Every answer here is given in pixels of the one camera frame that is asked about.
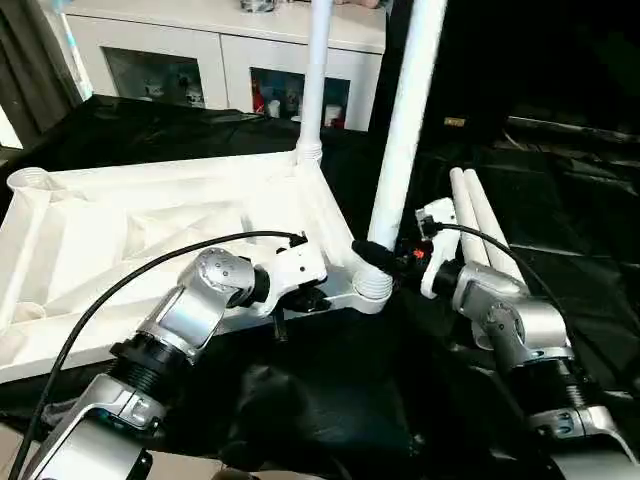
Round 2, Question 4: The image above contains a grey window curtain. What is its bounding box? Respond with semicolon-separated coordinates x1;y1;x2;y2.
0;0;86;146

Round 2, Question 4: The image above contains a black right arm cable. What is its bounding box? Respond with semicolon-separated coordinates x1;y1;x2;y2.
428;222;546;301

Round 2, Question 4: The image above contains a white cabinet with glass doors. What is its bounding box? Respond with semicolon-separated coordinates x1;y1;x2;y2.
45;0;389;131

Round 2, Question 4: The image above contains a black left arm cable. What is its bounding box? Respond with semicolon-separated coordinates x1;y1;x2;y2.
8;230;309;480

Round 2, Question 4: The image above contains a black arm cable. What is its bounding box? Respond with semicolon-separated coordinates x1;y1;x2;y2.
8;230;309;480
428;222;546;301

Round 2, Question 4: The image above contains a white plastic table top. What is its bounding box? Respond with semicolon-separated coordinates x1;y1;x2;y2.
0;140;397;387

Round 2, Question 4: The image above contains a black mat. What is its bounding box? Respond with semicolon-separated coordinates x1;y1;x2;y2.
0;92;640;480

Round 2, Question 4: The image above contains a white plastic table leg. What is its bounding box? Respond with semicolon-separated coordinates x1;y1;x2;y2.
462;168;528;289
351;0;449;305
294;0;334;167
448;166;493;269

